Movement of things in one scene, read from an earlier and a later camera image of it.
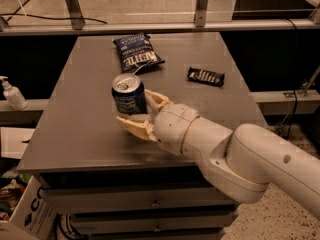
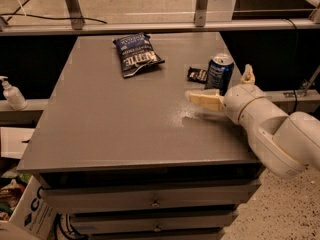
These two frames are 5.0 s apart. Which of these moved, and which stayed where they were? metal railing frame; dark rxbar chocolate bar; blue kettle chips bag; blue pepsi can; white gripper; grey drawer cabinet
Moved: white gripper; blue pepsi can
Stayed: blue kettle chips bag; metal railing frame; dark rxbar chocolate bar; grey drawer cabinet
